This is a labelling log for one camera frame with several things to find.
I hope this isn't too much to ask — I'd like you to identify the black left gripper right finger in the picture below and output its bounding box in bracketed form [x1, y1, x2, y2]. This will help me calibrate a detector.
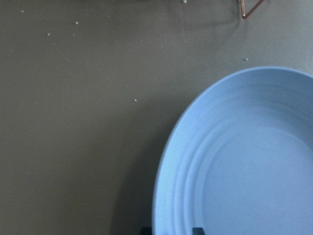
[192, 227, 204, 235]

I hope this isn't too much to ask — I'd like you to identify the blue round plate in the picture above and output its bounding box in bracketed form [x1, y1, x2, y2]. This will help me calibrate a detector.
[152, 67, 313, 235]

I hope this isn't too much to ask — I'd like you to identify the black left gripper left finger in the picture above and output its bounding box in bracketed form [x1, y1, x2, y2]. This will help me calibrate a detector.
[141, 227, 152, 235]

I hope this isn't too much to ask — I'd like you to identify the copper wire bottle rack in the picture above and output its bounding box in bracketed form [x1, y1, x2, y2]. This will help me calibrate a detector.
[238, 0, 266, 20]

